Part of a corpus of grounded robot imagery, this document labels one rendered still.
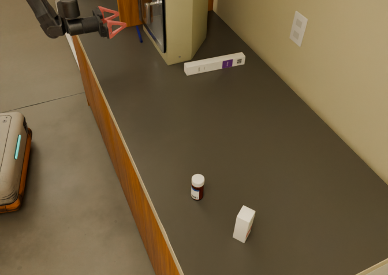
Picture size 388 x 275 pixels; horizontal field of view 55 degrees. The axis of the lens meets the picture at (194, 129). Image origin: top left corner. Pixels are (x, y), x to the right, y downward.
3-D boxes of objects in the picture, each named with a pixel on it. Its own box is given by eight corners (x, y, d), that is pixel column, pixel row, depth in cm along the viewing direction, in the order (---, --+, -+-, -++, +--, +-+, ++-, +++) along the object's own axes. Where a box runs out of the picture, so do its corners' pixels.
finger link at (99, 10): (116, 3, 145) (92, 6, 142) (122, 10, 140) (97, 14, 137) (118, 19, 150) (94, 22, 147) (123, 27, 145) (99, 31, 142)
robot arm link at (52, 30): (55, 29, 142) (48, 36, 135) (47, -2, 136) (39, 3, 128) (86, 27, 142) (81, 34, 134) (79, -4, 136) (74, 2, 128)
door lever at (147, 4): (160, 23, 148) (157, 20, 150) (159, 0, 141) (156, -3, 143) (147, 26, 147) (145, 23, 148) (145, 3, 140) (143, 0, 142)
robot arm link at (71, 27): (66, 34, 140) (68, 38, 135) (62, 15, 136) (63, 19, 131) (84, 30, 142) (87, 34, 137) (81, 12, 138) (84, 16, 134)
